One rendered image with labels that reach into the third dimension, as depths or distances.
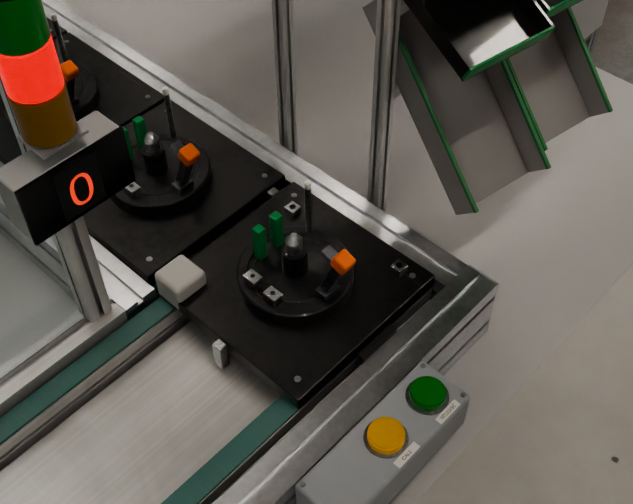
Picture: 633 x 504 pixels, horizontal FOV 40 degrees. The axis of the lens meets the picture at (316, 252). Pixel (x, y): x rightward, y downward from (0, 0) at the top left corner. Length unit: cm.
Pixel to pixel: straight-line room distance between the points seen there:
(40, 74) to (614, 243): 84
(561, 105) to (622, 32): 202
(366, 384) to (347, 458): 10
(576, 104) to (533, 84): 8
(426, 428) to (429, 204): 44
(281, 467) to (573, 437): 36
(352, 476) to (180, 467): 19
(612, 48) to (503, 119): 203
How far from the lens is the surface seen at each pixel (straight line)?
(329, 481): 92
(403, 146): 138
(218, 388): 103
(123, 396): 104
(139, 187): 113
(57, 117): 80
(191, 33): 163
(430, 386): 97
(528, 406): 110
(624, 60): 313
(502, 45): 102
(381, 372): 99
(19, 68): 76
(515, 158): 116
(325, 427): 95
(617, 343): 119
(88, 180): 86
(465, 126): 112
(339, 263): 93
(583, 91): 127
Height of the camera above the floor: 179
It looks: 49 degrees down
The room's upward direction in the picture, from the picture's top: 1 degrees counter-clockwise
